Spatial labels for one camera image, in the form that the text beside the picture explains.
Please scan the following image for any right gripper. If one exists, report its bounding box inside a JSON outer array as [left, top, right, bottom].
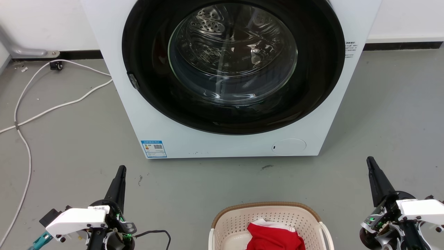
[[359, 156, 444, 250]]

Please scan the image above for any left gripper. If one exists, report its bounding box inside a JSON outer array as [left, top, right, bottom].
[[45, 165, 137, 250]]

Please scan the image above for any beige plastic laundry basket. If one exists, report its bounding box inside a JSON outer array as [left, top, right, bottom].
[[208, 202, 335, 250]]

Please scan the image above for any blue energy label sticker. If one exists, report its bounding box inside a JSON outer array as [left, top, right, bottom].
[[141, 140, 167, 158]]

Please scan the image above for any white front-load washing machine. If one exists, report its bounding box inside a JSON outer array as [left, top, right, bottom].
[[80, 0, 382, 159]]

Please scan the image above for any round white filter cover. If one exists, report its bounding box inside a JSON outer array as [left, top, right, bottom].
[[272, 139, 307, 156]]

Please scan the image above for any grey door latch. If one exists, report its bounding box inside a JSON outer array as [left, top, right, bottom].
[[127, 72, 140, 90]]

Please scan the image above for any white garment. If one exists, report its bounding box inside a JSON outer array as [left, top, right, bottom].
[[250, 218, 296, 232]]

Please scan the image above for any red garment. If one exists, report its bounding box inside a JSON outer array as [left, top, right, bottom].
[[246, 223, 306, 250]]

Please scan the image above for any black round washer door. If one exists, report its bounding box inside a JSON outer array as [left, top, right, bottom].
[[122, 0, 346, 135]]

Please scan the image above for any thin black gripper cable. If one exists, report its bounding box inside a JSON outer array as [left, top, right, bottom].
[[133, 230, 172, 250]]

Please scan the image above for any white power cable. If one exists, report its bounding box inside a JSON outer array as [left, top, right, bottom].
[[0, 59, 112, 248], [0, 78, 114, 135]]

